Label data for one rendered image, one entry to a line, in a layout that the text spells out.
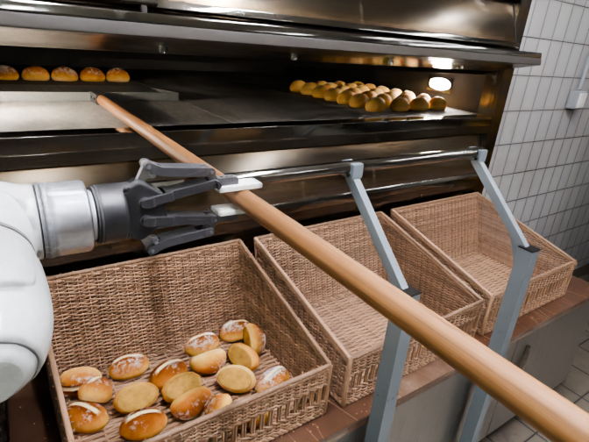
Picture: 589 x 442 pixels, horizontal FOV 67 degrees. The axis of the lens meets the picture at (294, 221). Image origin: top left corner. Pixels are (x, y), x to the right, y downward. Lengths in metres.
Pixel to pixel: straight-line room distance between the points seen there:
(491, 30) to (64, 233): 1.69
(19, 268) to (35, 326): 0.05
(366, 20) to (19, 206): 1.14
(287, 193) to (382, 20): 0.60
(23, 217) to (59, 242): 0.05
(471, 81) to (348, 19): 0.90
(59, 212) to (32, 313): 0.18
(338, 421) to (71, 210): 0.83
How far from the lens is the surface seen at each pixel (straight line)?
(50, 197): 0.57
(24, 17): 0.95
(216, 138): 1.24
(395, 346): 1.02
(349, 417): 1.19
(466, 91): 2.18
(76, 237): 0.57
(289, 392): 1.05
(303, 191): 1.42
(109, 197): 0.58
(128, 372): 1.24
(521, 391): 0.37
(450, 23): 1.76
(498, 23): 1.99
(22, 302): 0.41
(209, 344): 1.28
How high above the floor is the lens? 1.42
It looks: 23 degrees down
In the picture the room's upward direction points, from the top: 5 degrees clockwise
